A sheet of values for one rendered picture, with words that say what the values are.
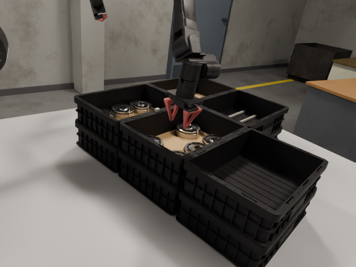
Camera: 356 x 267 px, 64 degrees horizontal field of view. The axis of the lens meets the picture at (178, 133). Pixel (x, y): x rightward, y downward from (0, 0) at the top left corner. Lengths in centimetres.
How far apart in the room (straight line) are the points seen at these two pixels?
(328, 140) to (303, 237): 203
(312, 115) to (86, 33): 271
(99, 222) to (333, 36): 718
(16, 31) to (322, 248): 357
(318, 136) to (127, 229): 244
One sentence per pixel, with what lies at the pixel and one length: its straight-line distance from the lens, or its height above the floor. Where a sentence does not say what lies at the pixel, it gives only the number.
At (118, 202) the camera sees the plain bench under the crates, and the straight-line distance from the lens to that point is 101.
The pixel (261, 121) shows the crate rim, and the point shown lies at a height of 93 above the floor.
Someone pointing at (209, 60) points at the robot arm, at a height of 119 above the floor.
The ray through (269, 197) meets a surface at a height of 83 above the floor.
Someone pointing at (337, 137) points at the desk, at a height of 36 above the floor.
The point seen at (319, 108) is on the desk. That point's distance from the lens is 303.
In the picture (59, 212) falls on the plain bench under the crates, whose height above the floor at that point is 70.
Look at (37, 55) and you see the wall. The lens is 396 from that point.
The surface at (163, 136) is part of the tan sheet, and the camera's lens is 115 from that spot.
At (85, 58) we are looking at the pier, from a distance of 383.
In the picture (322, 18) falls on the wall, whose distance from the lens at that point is 781.
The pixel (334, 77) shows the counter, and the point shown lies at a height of 51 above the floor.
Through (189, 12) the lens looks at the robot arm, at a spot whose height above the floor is 131.
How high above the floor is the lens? 136
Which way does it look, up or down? 26 degrees down
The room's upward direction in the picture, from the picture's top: 8 degrees clockwise
